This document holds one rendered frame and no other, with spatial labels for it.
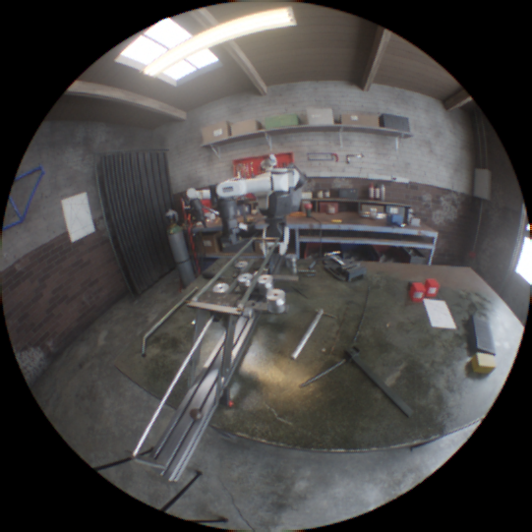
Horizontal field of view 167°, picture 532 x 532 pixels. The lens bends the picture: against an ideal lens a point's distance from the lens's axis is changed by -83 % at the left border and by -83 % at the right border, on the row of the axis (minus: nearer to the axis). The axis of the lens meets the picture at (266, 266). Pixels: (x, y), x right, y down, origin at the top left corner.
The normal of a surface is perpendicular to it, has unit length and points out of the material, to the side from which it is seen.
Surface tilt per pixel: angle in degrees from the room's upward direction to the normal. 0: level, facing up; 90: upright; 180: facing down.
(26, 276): 90
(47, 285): 90
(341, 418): 0
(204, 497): 0
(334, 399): 0
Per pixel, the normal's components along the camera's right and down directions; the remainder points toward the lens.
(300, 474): -0.10, -0.89
